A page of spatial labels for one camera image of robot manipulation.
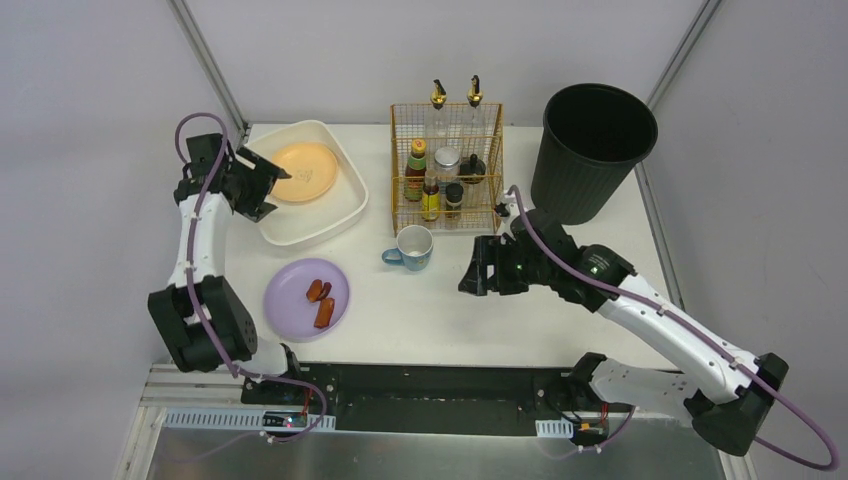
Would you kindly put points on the blue white mug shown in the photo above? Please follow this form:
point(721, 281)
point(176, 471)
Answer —
point(413, 249)

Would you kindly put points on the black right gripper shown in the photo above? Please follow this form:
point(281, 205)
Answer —
point(494, 264)

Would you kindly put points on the yellow plate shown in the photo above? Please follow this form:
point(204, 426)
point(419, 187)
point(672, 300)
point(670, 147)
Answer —
point(312, 168)

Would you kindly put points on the yellow cap sauce bottle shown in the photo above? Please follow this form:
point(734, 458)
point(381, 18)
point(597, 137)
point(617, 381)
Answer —
point(416, 166)

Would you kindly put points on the black ribbed trash bin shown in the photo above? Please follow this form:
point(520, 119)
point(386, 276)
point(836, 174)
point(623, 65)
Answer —
point(593, 137)

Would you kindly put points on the small yellow label bottle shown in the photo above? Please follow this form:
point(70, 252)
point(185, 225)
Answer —
point(430, 198)

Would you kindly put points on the thin orange food piece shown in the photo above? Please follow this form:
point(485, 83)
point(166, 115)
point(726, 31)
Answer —
point(315, 291)

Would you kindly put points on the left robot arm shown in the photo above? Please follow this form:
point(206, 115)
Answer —
point(199, 316)

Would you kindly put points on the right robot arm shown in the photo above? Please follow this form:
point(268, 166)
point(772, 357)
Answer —
point(723, 392)

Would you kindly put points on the oil bottle with brown liquid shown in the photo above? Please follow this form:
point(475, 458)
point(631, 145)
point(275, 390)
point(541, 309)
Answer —
point(474, 116)

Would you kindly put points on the white plastic tub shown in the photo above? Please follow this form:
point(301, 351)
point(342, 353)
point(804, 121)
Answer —
point(301, 224)

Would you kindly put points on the dark spice jar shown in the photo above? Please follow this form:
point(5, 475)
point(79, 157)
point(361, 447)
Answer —
point(454, 195)

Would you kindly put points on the black lid round jar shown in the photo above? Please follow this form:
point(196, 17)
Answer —
point(472, 170)

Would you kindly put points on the silver lid shaker jar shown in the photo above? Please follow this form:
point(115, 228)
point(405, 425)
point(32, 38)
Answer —
point(447, 161)

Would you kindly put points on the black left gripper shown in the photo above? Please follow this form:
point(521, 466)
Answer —
point(250, 183)

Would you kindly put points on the dark sausage piece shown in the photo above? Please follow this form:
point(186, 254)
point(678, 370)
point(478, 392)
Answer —
point(325, 291)

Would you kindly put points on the gold wire basket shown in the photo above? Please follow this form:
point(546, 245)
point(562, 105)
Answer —
point(407, 122)

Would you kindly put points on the purple plate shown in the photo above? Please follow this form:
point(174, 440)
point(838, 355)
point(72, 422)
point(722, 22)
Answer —
point(286, 309)

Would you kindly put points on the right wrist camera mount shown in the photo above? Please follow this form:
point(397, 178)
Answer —
point(507, 208)

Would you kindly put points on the orange fried food piece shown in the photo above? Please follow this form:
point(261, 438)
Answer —
point(324, 313)

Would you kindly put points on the clear oil bottle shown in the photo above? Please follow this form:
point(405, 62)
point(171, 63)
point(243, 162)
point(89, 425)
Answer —
point(437, 118)

